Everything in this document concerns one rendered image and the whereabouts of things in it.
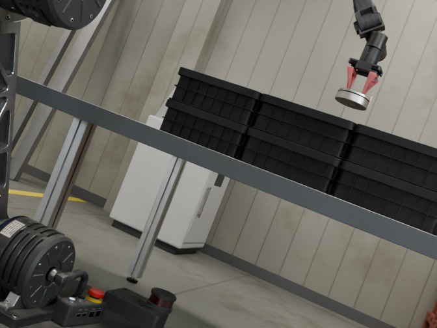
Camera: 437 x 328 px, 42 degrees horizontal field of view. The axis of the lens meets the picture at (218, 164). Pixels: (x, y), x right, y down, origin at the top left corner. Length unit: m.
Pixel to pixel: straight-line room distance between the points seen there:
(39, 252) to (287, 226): 3.43
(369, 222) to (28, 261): 0.67
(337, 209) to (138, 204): 3.13
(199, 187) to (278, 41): 1.46
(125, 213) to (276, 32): 1.90
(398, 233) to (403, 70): 3.55
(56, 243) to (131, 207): 2.96
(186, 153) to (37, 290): 0.41
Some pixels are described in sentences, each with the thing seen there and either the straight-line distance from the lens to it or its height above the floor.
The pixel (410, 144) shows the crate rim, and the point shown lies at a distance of 1.62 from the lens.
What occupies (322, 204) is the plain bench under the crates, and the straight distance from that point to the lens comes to 1.11.
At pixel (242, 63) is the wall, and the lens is 4.79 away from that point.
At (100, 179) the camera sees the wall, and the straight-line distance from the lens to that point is 5.06.
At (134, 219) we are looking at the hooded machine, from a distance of 4.16.
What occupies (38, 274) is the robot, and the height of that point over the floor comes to 0.34.
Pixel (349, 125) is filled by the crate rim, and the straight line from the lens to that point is 1.65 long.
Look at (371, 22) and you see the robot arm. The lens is 1.91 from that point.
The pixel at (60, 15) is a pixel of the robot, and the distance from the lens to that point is 1.01.
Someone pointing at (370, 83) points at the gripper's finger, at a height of 1.09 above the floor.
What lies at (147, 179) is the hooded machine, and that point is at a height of 0.41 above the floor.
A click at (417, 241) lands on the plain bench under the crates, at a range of 1.11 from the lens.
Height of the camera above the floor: 0.67
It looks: level
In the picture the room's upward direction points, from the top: 22 degrees clockwise
